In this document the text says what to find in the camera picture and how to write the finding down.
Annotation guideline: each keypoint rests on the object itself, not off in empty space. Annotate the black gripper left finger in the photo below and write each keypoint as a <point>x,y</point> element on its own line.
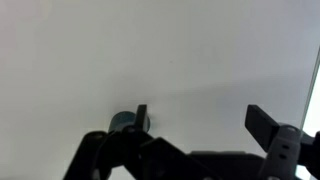
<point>100,156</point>

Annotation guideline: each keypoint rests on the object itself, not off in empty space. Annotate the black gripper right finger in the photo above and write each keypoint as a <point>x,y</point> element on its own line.
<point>276,146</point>

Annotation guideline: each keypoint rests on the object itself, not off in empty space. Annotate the dark green enamel mug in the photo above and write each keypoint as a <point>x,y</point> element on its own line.
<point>121,120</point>

